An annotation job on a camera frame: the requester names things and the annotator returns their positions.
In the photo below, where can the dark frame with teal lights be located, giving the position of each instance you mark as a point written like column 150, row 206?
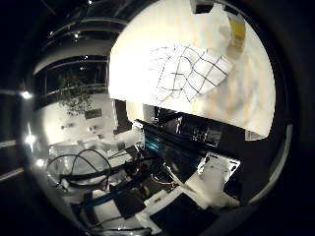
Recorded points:
column 156, row 144

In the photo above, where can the white cloth dark grid lines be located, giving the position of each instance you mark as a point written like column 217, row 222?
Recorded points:
column 190, row 73

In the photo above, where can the black bar with teal stripe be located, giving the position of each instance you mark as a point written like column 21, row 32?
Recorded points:
column 111, row 194

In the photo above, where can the white spray bottle yellow label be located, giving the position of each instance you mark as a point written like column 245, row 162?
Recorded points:
column 237, row 32

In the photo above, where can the leafy indoor plant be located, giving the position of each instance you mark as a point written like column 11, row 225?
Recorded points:
column 76, row 95

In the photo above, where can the dark wall screen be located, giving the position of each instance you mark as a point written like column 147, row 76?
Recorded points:
column 93, row 113

